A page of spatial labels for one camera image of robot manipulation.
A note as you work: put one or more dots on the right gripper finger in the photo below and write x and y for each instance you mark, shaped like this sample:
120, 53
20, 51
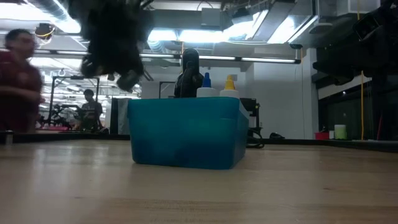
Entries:
367, 26
339, 62

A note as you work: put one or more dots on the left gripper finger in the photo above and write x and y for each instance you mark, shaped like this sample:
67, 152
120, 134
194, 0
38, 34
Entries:
130, 80
90, 68

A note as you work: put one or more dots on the teal plastic bin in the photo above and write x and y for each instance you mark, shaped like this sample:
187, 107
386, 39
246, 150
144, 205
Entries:
186, 133

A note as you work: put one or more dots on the large yellow food coloring bottle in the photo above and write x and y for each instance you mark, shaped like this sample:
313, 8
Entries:
229, 92

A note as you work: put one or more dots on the black cabinet grey cover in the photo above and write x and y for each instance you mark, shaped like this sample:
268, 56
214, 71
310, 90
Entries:
115, 118

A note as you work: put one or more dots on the person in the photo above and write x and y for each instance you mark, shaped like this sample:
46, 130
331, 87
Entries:
90, 110
18, 84

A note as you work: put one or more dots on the long ceiling light bar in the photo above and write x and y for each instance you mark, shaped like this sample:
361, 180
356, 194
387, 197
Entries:
267, 60

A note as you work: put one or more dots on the red box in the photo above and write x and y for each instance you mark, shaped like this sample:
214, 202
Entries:
322, 136

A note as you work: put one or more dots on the small black rounded object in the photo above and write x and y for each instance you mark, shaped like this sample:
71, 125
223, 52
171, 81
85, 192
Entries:
276, 136

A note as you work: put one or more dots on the black equipment cart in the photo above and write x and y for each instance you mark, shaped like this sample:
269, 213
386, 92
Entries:
248, 105

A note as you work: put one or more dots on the black security camera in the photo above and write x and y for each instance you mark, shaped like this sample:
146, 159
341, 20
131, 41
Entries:
296, 46

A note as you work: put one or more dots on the black aluminium table frame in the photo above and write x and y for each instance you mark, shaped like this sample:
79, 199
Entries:
357, 145

